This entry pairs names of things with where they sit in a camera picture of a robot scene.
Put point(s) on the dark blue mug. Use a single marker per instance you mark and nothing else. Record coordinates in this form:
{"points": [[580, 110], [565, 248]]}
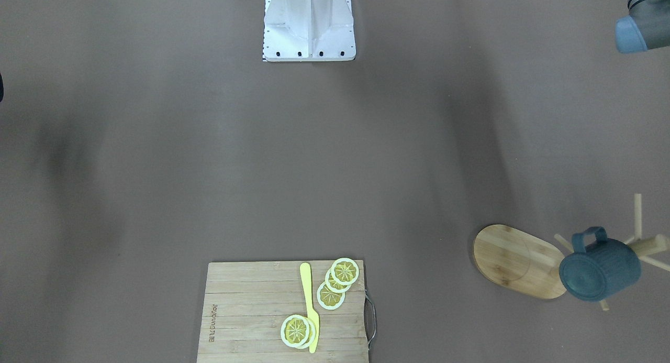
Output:
{"points": [[599, 266]]}

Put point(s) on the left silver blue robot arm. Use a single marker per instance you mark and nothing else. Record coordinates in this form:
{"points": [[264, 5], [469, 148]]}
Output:
{"points": [[646, 27]]}

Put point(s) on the wooden cup storage rack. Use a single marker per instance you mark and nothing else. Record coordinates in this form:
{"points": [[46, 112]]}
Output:
{"points": [[517, 261]]}

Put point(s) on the lemon slice toy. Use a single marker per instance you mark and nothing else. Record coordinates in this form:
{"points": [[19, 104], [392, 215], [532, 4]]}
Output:
{"points": [[329, 300], [297, 331], [345, 271], [333, 285]]}

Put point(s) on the wooden cutting board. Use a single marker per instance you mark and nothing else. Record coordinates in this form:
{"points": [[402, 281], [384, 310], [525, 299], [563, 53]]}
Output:
{"points": [[246, 303]]}

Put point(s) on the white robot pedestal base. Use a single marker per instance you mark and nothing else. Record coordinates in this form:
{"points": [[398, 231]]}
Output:
{"points": [[308, 31]]}

